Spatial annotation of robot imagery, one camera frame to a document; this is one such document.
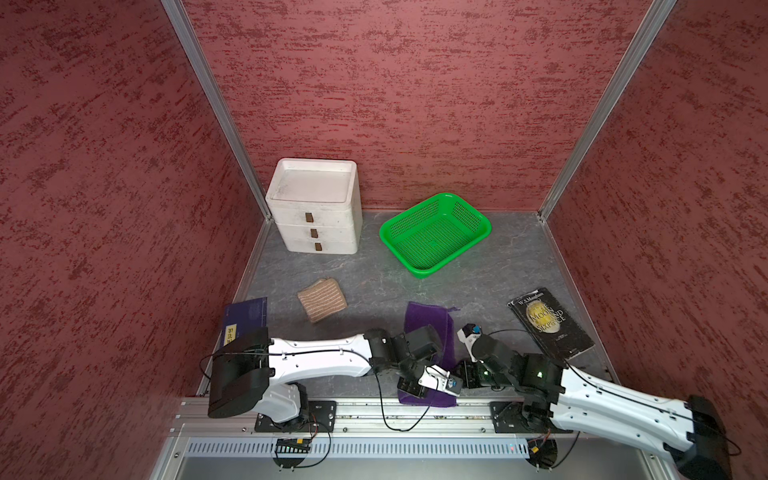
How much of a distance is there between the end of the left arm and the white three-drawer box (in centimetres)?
47

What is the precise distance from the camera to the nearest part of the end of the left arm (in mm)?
543

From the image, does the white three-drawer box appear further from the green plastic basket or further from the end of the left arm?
the end of the left arm

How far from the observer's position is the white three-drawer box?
3.02 feet

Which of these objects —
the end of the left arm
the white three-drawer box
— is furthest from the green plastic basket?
the end of the left arm
